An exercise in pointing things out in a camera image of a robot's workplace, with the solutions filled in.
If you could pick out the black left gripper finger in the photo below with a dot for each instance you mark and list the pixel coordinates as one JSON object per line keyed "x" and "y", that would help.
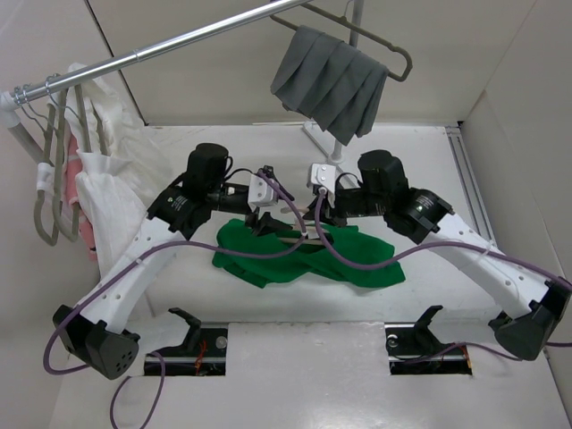
{"x": 266, "y": 173}
{"x": 261, "y": 225}

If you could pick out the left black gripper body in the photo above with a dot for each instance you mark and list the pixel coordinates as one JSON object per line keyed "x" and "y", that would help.
{"x": 229, "y": 200}

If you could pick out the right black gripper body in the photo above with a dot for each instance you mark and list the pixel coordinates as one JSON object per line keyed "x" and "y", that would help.
{"x": 355, "y": 202}

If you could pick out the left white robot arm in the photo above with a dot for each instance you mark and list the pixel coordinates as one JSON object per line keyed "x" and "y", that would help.
{"x": 96, "y": 330}

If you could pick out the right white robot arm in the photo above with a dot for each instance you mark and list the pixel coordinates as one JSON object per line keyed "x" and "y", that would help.
{"x": 532, "y": 300}

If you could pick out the grey hanger with skirt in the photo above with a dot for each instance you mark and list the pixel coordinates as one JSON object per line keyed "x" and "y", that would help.
{"x": 346, "y": 20}

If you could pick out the grey pleated skirt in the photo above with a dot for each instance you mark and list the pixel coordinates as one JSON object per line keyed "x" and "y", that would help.
{"x": 331, "y": 83}

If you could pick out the white garment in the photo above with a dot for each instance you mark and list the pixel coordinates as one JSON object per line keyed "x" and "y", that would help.
{"x": 123, "y": 170}

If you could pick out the pink garment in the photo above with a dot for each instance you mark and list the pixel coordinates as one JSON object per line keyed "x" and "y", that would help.
{"x": 72, "y": 169}

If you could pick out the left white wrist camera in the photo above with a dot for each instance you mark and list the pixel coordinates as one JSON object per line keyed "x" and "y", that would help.
{"x": 260, "y": 193}

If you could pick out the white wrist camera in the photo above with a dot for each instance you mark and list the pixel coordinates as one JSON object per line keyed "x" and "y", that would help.
{"x": 321, "y": 176}
{"x": 260, "y": 193}

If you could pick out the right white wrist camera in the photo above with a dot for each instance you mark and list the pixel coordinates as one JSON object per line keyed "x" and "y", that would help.
{"x": 321, "y": 176}

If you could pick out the silver clothes rail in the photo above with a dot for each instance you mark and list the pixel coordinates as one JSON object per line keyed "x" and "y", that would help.
{"x": 51, "y": 85}

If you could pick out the white rack left post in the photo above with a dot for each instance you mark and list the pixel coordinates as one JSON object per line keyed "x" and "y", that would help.
{"x": 12, "y": 122}

